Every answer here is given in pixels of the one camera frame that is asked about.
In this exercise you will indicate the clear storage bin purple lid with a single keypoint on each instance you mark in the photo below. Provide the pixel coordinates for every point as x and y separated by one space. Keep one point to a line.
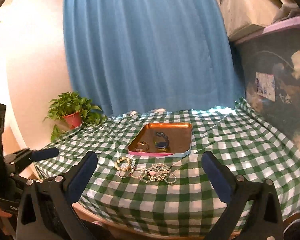
271 64

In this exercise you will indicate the red plant pot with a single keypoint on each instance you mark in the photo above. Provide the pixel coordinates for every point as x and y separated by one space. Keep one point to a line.
73 120

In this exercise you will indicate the black smart watch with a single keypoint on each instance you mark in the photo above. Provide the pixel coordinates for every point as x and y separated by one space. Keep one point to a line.
161 142

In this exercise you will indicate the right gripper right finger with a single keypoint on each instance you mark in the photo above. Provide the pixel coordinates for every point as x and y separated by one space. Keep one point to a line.
265 218

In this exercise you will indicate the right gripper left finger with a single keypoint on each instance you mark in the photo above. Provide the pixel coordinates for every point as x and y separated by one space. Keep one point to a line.
63 190

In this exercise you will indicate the grey fabric storage box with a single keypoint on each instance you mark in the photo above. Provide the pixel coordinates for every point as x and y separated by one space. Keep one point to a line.
244 17

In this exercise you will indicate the copper tray pink rim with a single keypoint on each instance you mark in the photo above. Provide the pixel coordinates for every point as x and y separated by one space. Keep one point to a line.
179 133

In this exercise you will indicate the white label sticker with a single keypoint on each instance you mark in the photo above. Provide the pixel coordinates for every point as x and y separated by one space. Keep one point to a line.
265 84

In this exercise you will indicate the blue curtain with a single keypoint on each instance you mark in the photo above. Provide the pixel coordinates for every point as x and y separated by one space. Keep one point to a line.
141 55

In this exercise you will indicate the thin gold bangle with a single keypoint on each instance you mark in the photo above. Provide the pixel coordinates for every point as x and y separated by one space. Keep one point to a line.
141 146

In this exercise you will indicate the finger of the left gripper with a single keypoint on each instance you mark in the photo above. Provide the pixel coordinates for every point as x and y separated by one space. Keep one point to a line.
39 155

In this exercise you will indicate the green white checkered tablecloth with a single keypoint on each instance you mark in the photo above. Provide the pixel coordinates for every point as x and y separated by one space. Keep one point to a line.
240 139

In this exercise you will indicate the green potted plant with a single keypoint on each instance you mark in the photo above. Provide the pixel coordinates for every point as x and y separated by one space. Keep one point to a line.
71 102

